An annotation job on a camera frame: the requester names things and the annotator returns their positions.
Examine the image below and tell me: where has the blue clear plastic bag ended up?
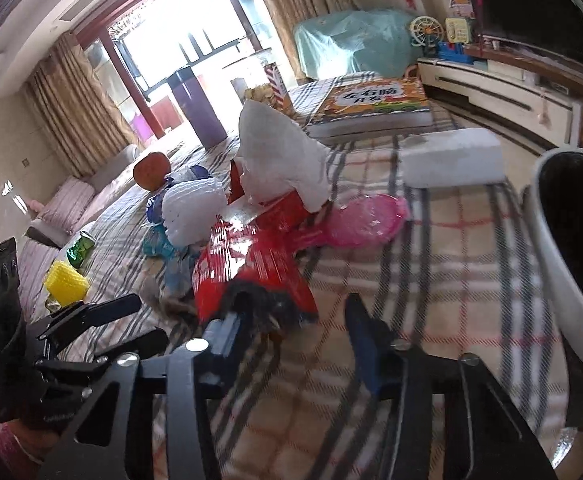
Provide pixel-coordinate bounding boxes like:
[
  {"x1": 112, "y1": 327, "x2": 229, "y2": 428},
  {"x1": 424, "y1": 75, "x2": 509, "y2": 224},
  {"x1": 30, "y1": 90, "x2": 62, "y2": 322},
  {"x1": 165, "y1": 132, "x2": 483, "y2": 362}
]
[{"x1": 144, "y1": 164, "x2": 212, "y2": 226}]

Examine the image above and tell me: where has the purple thermos bottle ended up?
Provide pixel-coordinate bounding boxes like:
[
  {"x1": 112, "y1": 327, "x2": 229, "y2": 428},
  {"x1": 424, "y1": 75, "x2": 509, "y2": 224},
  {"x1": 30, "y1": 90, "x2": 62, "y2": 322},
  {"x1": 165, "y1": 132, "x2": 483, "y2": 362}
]
[{"x1": 166, "y1": 66, "x2": 227, "y2": 150}]

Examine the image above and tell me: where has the green snack wrapper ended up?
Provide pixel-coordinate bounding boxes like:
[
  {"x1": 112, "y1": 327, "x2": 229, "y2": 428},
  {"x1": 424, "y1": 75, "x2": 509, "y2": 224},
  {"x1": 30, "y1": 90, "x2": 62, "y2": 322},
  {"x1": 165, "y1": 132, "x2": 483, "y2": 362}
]
[{"x1": 66, "y1": 231, "x2": 97, "y2": 269}]

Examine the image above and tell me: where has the clear jar of biscuits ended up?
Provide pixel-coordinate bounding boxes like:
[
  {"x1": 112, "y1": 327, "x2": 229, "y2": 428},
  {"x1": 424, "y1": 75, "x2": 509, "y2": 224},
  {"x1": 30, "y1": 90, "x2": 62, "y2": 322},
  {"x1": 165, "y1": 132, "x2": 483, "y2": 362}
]
[{"x1": 230, "y1": 62, "x2": 295, "y2": 116}]

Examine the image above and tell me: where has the white trash bin black liner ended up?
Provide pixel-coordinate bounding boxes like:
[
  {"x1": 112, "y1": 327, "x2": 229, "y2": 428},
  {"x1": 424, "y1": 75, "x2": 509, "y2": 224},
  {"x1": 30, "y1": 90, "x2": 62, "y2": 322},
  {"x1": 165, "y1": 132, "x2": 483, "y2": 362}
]
[{"x1": 521, "y1": 148, "x2": 583, "y2": 427}]

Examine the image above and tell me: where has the toy telephone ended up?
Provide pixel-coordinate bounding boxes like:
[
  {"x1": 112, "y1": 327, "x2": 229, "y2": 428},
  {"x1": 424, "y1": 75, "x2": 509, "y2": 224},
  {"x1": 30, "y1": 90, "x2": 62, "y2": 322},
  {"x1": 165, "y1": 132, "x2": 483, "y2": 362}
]
[{"x1": 444, "y1": 16, "x2": 474, "y2": 44}]

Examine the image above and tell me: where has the toy ferris wheel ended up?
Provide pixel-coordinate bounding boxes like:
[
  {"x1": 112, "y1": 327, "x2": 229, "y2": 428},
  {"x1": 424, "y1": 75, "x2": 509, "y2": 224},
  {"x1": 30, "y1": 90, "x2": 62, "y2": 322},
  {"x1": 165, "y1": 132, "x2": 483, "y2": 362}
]
[{"x1": 410, "y1": 15, "x2": 444, "y2": 56}]

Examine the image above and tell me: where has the red snack bag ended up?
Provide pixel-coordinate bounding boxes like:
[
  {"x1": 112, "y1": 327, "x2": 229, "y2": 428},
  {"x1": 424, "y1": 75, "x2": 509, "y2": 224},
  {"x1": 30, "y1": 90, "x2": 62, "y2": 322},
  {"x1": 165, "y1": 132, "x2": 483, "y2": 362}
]
[{"x1": 192, "y1": 162, "x2": 319, "y2": 332}]

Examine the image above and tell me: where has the orange children's book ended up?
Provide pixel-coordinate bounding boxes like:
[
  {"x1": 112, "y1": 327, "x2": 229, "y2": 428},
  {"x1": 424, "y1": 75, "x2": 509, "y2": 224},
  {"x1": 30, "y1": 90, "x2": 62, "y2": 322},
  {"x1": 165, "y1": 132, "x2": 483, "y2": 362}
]
[{"x1": 305, "y1": 78, "x2": 433, "y2": 140}]

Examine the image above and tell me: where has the pink sofa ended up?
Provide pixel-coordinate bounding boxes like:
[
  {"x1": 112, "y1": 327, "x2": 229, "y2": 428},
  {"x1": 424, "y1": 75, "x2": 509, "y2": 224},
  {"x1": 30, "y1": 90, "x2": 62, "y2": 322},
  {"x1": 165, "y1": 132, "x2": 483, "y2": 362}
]
[{"x1": 18, "y1": 144, "x2": 139, "y2": 315}]

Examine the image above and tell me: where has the red apple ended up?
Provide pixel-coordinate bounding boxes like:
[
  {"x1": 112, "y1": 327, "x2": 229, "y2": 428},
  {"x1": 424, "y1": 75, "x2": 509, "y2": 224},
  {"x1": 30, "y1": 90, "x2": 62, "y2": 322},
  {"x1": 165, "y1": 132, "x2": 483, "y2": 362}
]
[{"x1": 133, "y1": 152, "x2": 171, "y2": 192}]

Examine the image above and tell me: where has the left beige curtain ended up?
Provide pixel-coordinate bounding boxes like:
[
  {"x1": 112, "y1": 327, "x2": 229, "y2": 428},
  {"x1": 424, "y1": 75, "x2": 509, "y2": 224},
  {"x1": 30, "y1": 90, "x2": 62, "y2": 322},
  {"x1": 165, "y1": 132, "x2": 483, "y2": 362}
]
[{"x1": 23, "y1": 32, "x2": 138, "y2": 178}]

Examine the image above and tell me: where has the white tissue pack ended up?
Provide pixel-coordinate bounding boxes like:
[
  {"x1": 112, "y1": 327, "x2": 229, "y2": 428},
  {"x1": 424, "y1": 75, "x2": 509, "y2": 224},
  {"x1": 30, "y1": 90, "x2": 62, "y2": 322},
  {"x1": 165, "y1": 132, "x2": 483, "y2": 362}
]
[{"x1": 399, "y1": 128, "x2": 506, "y2": 188}]

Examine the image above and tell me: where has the white blue wrapper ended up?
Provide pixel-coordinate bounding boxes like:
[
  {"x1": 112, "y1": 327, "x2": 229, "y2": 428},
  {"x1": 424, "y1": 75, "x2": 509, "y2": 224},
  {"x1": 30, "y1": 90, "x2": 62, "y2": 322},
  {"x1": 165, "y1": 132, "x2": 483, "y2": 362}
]
[{"x1": 163, "y1": 249, "x2": 200, "y2": 298}]

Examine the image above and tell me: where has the teal snack packet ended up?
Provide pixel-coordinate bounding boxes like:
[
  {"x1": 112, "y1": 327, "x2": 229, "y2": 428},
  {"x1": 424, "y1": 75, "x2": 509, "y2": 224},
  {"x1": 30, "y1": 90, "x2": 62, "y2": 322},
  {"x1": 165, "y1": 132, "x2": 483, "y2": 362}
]
[{"x1": 142, "y1": 223, "x2": 189, "y2": 259}]

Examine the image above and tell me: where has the teal covered armchair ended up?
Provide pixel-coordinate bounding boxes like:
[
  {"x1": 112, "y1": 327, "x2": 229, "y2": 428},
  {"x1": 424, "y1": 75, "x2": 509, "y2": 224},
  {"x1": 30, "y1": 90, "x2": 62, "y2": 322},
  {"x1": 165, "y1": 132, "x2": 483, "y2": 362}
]
[{"x1": 293, "y1": 9, "x2": 421, "y2": 79}]

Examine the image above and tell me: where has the white tv cabinet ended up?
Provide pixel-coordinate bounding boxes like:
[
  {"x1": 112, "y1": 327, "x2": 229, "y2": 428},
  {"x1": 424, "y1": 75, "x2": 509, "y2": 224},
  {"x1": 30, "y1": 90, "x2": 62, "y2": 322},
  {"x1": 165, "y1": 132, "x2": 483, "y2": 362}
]
[{"x1": 418, "y1": 58, "x2": 583, "y2": 146}]

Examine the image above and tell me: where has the white plastic shopping bag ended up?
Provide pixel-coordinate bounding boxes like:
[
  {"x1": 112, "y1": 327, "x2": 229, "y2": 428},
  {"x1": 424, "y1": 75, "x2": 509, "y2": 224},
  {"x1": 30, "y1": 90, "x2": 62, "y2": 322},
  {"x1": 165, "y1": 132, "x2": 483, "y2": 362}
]
[{"x1": 237, "y1": 100, "x2": 329, "y2": 214}]

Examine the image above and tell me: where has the striped pink cushion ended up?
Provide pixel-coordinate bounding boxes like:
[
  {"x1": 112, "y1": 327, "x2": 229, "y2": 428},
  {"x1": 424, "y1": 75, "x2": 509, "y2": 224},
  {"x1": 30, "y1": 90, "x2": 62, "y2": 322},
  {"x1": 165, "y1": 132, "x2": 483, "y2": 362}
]
[{"x1": 38, "y1": 177, "x2": 95, "y2": 233}]

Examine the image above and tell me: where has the plaid tablecloth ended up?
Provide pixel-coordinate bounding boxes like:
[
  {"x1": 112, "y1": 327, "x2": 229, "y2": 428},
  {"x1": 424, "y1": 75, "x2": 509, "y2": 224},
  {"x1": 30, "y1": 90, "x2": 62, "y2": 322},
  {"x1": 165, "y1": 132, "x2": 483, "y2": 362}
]
[{"x1": 18, "y1": 71, "x2": 583, "y2": 480}]

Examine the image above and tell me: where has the person's left hand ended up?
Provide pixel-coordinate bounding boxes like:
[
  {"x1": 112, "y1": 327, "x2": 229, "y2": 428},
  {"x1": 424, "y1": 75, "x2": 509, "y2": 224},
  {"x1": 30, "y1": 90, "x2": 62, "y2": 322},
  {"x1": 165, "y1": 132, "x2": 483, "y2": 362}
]
[{"x1": 0, "y1": 419, "x2": 60, "y2": 480}]

